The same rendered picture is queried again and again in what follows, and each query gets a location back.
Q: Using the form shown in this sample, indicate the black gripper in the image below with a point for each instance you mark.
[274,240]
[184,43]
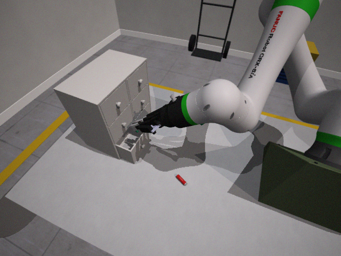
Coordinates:
[153,121]

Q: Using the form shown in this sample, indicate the small white chest of drawers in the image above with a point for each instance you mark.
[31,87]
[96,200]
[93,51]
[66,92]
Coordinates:
[83,92]

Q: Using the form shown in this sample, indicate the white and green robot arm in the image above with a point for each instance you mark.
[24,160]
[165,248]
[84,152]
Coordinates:
[282,45]

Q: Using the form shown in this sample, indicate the grey drawer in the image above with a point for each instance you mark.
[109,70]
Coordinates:
[144,112]
[131,144]
[121,123]
[137,80]
[140,101]
[115,103]

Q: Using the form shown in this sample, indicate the red cylinder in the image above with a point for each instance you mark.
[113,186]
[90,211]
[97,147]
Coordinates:
[181,179]

